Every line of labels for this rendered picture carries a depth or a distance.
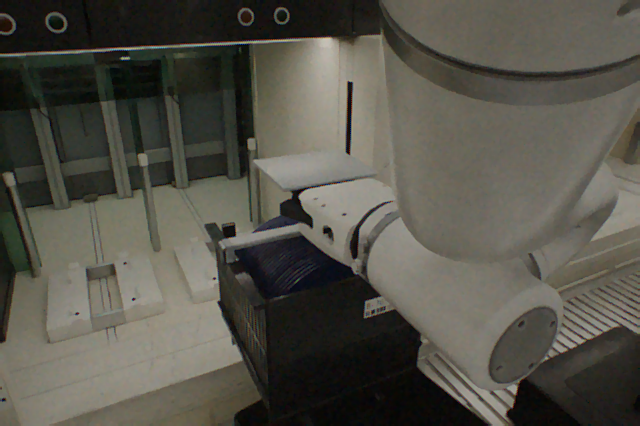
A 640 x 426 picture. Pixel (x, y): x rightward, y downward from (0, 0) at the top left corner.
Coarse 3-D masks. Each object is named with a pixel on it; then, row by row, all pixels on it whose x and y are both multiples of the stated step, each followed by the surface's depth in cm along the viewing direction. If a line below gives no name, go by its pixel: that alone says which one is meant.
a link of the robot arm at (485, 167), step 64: (384, 64) 16; (448, 64) 13; (448, 128) 15; (512, 128) 13; (576, 128) 13; (448, 192) 18; (512, 192) 16; (576, 192) 17; (448, 256) 22; (512, 256) 21
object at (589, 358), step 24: (600, 336) 89; (624, 336) 89; (552, 360) 83; (576, 360) 83; (600, 360) 83; (624, 360) 83; (528, 384) 79; (552, 384) 78; (576, 384) 78; (600, 384) 78; (624, 384) 78; (528, 408) 80; (552, 408) 75; (576, 408) 73; (600, 408) 73; (624, 408) 73
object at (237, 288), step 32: (256, 160) 57; (288, 160) 57; (320, 160) 57; (352, 160) 57; (224, 224) 64; (224, 256) 54; (224, 288) 64; (256, 288) 49; (320, 288) 50; (352, 288) 52; (224, 320) 68; (256, 320) 51; (288, 320) 49; (320, 320) 51; (352, 320) 54; (384, 320) 56; (256, 352) 54; (288, 352) 51; (320, 352) 53; (352, 352) 56; (384, 352) 58; (416, 352) 61; (256, 384) 57; (288, 384) 53; (320, 384) 55; (352, 384) 58; (288, 416) 55
